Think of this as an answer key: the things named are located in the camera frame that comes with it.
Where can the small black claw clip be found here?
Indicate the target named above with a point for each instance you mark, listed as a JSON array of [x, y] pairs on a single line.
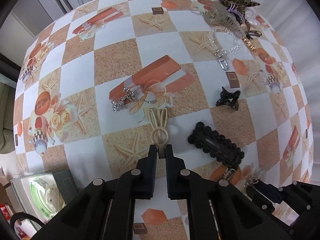
[[229, 99]]

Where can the beige rabbit hair clip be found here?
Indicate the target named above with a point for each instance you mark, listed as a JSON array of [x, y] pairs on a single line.
[[160, 135]]

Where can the purple snap hair clip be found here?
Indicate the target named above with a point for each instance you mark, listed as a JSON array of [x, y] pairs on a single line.
[[254, 33]]

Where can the leopard print bow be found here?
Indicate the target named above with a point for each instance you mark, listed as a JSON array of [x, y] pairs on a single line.
[[239, 5]]

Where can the cream polka dot scrunchie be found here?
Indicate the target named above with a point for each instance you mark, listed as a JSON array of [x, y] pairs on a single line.
[[53, 199]]

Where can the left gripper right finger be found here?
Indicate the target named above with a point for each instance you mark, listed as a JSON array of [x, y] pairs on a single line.
[[217, 209]]

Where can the checkered patterned tablecloth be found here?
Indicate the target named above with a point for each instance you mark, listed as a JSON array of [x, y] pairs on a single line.
[[89, 79]]

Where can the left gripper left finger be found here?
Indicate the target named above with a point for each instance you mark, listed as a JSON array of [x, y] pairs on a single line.
[[105, 210]]

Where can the grey large claw clip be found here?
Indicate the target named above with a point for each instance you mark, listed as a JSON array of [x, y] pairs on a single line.
[[219, 15]]

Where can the white jewelry tray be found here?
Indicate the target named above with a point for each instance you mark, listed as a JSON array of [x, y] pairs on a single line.
[[62, 179]]

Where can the black scalloped snap clip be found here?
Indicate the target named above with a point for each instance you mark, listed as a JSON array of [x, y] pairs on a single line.
[[216, 145]]

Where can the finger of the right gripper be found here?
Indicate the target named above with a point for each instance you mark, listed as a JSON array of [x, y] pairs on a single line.
[[260, 193]]

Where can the green plastic bangle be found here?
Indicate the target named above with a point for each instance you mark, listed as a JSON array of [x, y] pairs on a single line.
[[37, 189]]

